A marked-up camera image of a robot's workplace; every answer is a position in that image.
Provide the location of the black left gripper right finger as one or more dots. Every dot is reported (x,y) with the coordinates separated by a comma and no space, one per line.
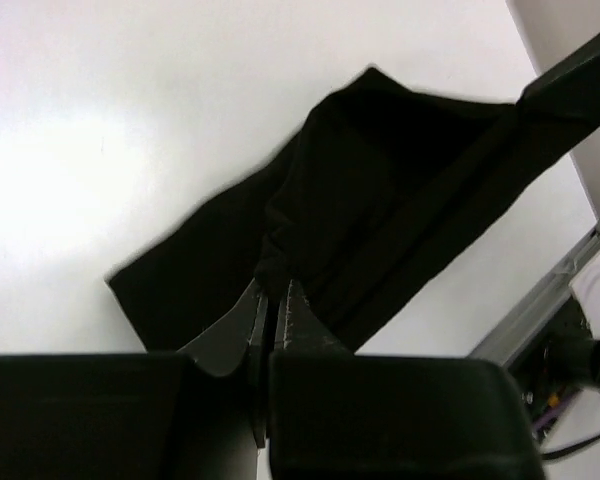
(335,415)

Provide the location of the black skirt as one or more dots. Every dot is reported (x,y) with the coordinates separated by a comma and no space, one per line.
(375,194)

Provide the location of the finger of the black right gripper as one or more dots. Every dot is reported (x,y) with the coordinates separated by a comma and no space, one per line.
(568,90)

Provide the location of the aluminium table edge rail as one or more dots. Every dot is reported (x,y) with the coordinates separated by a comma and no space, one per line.
(508,339)

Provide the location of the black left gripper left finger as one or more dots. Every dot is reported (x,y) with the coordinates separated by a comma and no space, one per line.
(181,414)

